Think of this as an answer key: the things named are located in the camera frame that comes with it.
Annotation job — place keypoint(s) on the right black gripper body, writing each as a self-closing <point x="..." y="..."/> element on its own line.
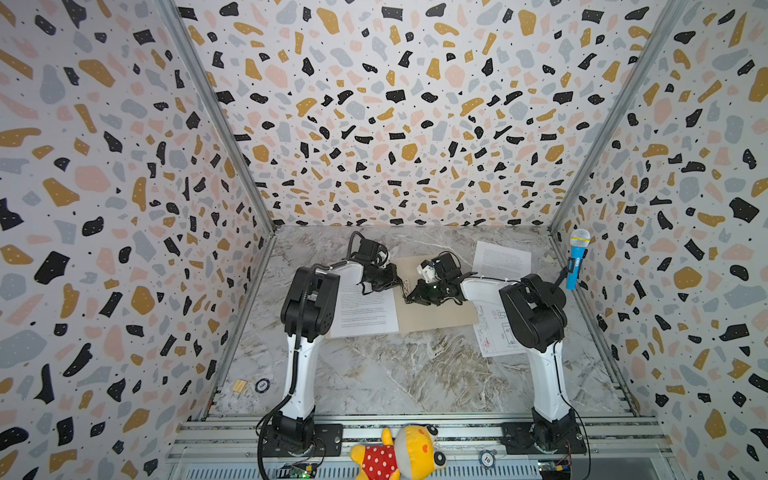
<point x="424" y="288"/>

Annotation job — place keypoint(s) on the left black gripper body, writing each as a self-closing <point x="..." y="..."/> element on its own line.
<point x="379" y="279"/>

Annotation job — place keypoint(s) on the beige manila folder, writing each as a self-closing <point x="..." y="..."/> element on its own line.
<point x="415" y="317"/>

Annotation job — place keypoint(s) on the white text sheet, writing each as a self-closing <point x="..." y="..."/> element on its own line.
<point x="363" y="313"/>
<point x="500" y="262"/>

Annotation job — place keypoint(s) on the white diagram sheet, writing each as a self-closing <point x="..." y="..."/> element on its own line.
<point x="493" y="332"/>

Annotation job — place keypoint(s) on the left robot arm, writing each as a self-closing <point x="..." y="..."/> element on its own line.
<point x="307" y="315"/>

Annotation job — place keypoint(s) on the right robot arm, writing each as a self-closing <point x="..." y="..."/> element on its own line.
<point x="534" y="310"/>

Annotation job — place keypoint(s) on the blue toy microphone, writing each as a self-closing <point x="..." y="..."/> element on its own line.
<point x="579" y="241"/>

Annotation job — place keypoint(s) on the yellow plush toy red dress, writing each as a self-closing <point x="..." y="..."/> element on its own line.
<point x="411" y="454"/>

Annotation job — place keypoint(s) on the small wooden block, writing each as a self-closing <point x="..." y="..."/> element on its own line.
<point x="239" y="386"/>

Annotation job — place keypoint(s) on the left green circuit board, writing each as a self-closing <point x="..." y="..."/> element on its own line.
<point x="301" y="470"/>

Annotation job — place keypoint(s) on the right circuit board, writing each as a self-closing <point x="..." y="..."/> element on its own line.
<point x="555" y="470"/>

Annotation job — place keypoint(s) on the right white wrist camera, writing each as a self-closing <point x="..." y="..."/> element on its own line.
<point x="427" y="271"/>

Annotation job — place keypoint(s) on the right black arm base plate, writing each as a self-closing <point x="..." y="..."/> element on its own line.
<point x="518" y="439"/>

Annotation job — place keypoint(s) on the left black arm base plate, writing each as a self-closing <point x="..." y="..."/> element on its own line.
<point x="295" y="439"/>

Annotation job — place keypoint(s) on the aluminium front rail frame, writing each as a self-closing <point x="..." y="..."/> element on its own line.
<point x="618" y="448"/>

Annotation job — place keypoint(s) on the left aluminium corner post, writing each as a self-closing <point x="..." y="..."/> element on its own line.
<point x="187" y="52"/>

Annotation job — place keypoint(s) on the aluminium corner post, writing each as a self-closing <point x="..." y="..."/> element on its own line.
<point x="669" y="16"/>
<point x="187" y="52"/>

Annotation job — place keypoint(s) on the right aluminium corner post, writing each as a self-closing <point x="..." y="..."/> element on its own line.
<point x="669" y="16"/>

